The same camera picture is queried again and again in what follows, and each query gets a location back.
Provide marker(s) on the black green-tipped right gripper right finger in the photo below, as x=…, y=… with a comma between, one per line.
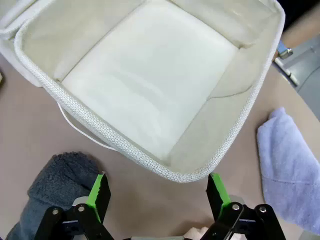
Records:
x=216, y=192

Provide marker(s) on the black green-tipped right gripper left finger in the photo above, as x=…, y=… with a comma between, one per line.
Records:
x=100, y=195

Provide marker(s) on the pink towel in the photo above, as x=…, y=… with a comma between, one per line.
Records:
x=196, y=232

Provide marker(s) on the dark grey towel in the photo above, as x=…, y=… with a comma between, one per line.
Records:
x=55, y=180

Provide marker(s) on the lavender towel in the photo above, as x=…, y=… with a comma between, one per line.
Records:
x=290, y=162

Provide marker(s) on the beige fabric storage basket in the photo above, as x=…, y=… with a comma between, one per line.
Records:
x=10, y=50
x=150, y=75

